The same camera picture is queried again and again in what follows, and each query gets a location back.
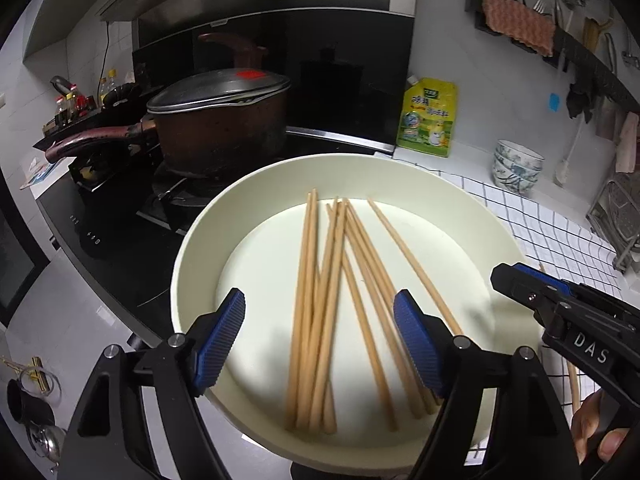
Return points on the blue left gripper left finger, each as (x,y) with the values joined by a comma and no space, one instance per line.
(213,334)

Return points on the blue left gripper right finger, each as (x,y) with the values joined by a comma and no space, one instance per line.
(424,337)

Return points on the wooden chopstick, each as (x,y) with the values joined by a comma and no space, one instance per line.
(293,363)
(328,420)
(327,319)
(360,319)
(308,312)
(563,377)
(310,405)
(431,405)
(378,293)
(427,283)

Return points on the cream round basin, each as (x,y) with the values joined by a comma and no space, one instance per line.
(423,226)

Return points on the steel dish rack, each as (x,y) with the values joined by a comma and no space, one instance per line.
(614,215)

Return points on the black gas stove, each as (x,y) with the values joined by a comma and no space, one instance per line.
(123,237)

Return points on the white hanging brush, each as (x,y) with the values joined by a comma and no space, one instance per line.
(561,170)

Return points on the pink hanging towel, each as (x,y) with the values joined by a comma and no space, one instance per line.
(627,147)

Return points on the stacked patterned ceramic bowls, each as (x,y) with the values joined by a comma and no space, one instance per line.
(516,168)

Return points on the steel kettle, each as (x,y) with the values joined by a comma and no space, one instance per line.
(47,441)

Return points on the brown pot with lid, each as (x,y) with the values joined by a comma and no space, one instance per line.
(211,120)

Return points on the yellow green seasoning pouch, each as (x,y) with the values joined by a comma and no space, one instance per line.
(428,114)

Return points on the black hanging rag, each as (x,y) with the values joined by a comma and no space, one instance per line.
(580,99)

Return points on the condiment bottles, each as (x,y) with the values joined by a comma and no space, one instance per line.
(72,104)

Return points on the orange wavy dishcloth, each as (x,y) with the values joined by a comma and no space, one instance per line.
(518,22)

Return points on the black range hood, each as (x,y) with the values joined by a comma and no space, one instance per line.
(347,60)

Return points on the red handled frying pan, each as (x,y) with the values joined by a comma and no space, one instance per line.
(75,144)

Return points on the black wall rail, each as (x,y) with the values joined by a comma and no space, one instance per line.
(567,49)

